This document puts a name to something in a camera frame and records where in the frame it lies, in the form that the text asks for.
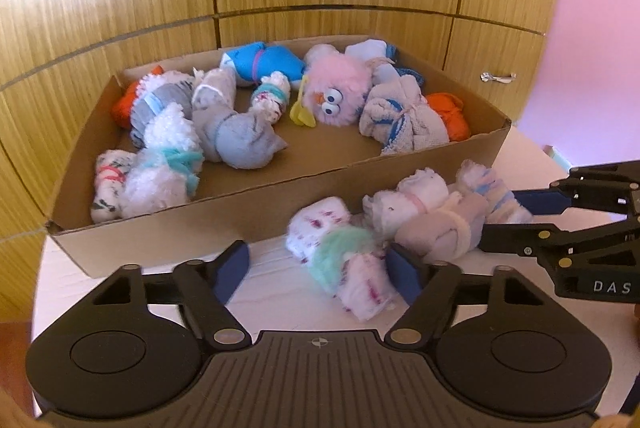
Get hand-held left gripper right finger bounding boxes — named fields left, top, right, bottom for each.
left=385, top=243, right=576, bottom=351

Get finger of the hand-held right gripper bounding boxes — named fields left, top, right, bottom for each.
left=510, top=161, right=640, bottom=216
left=479, top=218, right=640, bottom=276

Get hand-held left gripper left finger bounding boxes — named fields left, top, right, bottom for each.
left=60, top=239, right=251, bottom=351

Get mauve sock roll cream band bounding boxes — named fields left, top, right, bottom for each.
left=394, top=192, right=488, bottom=264

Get pastel striped fluffy socks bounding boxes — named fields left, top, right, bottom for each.
left=456, top=159, right=533, bottom=225

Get white socks mint fluffy band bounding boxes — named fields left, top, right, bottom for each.
left=286, top=198, right=401, bottom=321

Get white fluffy socks teal band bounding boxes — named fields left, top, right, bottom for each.
left=121, top=102, right=206, bottom=218

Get orange sock bundle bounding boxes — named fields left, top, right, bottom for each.
left=111, top=66, right=166, bottom=126
left=425, top=92, right=472, bottom=143

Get grey cat-eared socks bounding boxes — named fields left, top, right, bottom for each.
left=192, top=101, right=290, bottom=170

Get cardboard box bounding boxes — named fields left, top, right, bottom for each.
left=46, top=36, right=512, bottom=279

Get white black-patterned socks red band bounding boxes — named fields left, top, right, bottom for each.
left=90, top=149, right=138, bottom=224

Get pale lavender knit socks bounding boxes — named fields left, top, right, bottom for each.
left=359, top=76, right=451, bottom=156

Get white red-patterned socks teal band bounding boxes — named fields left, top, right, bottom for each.
left=250, top=71, right=292, bottom=126

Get blue knit sock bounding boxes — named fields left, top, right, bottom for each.
left=395, top=66, right=427, bottom=90

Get grey socks with blue band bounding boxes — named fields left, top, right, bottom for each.
left=129, top=76, right=196, bottom=144

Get pink fluffy plush monster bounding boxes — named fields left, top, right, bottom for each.
left=290, top=51, right=373, bottom=129

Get blue socks with pink band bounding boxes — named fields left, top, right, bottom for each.
left=220, top=41, right=307, bottom=88

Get white fluffy socks pink band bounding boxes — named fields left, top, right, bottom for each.
left=361, top=168, right=450, bottom=236

